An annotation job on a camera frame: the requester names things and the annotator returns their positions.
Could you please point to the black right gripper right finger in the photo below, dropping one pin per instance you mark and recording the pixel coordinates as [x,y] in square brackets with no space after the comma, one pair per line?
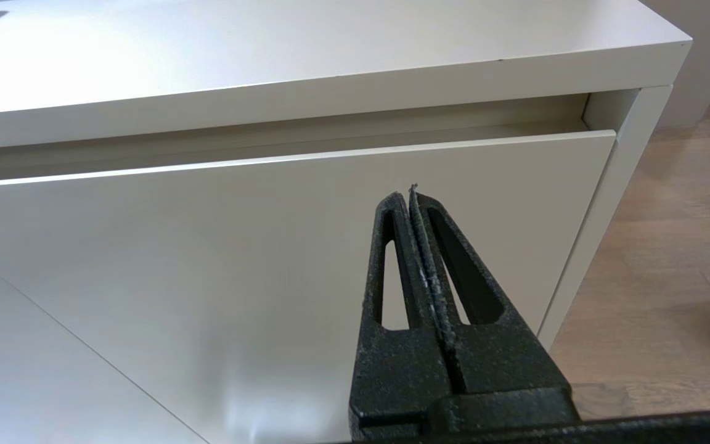
[503,364]

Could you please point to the white cabinet door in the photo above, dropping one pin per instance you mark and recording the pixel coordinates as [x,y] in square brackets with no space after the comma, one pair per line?
[207,246]
[22,382]

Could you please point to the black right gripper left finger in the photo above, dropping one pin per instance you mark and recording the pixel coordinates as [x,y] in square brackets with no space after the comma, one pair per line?
[392,370]

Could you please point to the white sideboard cabinet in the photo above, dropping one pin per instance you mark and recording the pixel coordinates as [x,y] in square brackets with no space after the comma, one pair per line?
[269,49]

